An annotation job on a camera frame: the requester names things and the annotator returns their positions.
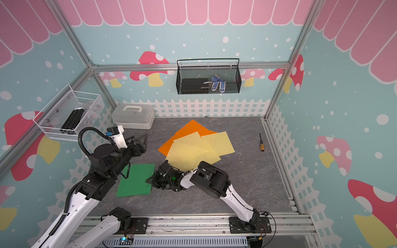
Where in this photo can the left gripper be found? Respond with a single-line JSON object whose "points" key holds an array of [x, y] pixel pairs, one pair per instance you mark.
{"points": [[142, 148]]}

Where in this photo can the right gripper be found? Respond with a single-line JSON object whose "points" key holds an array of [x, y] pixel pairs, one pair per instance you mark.
{"points": [[153, 181]]}

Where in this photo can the green paper sheet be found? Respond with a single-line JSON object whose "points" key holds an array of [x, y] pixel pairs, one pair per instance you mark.
{"points": [[136, 184]]}

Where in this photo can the yellow paper sheet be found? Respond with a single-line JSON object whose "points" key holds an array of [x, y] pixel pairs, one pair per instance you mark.
{"points": [[220, 143], [187, 152]]}

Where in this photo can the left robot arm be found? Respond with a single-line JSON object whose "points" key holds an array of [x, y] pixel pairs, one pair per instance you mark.
{"points": [[108, 162]]}

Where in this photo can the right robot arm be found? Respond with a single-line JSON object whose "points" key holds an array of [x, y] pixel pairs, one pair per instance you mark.
{"points": [[213, 181]]}

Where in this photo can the white plastic storage box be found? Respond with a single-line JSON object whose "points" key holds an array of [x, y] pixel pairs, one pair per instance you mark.
{"points": [[134, 116]]}

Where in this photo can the orange paper sheet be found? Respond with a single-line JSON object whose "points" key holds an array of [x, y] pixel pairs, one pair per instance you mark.
{"points": [[189, 128]]}

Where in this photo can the black item in white basket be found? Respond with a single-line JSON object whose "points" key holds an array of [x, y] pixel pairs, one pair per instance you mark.
{"points": [[72, 121]]}

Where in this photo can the small green circuit board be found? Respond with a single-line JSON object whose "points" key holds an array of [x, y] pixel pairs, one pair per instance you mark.
{"points": [[126, 241]]}

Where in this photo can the black box in mesh basket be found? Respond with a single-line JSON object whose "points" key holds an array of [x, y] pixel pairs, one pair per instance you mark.
{"points": [[194, 86]]}

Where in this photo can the blue white item in basket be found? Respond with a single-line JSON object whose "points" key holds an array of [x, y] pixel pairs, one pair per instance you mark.
{"points": [[216, 84]]}

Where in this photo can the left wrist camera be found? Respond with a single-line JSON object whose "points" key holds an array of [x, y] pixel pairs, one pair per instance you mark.
{"points": [[116, 135]]}

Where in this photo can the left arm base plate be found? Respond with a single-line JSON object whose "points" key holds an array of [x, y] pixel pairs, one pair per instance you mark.
{"points": [[136, 226]]}

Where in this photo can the white wire basket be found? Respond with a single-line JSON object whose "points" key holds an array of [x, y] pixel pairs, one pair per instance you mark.
{"points": [[68, 113]]}

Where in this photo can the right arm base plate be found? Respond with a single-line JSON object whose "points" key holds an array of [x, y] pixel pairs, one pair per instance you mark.
{"points": [[238, 227]]}

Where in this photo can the black wire mesh basket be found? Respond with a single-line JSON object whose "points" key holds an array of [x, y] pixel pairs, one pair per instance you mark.
{"points": [[226, 68]]}

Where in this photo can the screwdriver with wooden handle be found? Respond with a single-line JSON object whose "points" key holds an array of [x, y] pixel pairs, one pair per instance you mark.
{"points": [[262, 146]]}

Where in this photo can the aluminium front rail frame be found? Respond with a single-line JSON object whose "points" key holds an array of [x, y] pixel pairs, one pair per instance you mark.
{"points": [[199, 231]]}

